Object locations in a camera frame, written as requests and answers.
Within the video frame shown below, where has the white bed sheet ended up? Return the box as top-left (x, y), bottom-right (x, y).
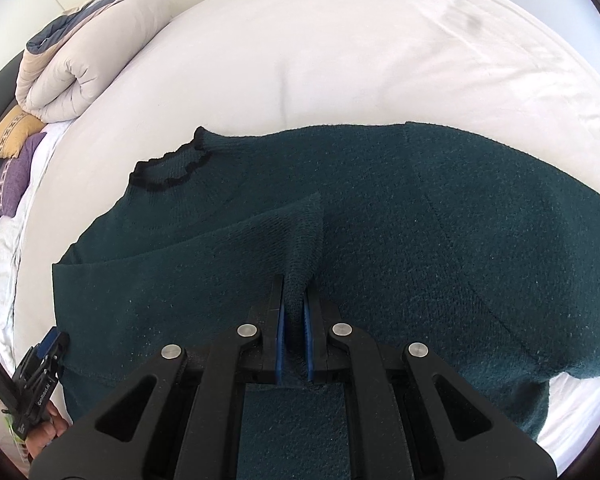
top-left (0, 0), bottom-right (600, 467)

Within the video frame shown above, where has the folded beige duvet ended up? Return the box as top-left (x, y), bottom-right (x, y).
top-left (15, 0), bottom-right (174, 124)

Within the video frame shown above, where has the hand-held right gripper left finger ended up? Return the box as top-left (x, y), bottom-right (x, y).
top-left (29, 275), bottom-right (287, 480)

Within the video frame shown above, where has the person's left hand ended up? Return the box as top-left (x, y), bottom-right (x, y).
top-left (26, 402), bottom-right (74, 462)

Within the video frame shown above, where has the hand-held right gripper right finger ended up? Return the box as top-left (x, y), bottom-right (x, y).
top-left (302, 287), bottom-right (557, 480)

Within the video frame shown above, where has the purple patterned pillow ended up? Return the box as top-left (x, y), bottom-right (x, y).
top-left (0, 131), bottom-right (49, 218)

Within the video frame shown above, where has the dark green knit sweater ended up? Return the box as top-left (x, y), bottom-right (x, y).
top-left (51, 121), bottom-right (600, 480)

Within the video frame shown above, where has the yellow patterned pillow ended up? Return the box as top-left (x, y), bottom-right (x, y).
top-left (0, 105), bottom-right (49, 160)

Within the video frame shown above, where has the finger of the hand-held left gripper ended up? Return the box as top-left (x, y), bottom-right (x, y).
top-left (34, 327), bottom-right (72, 380)

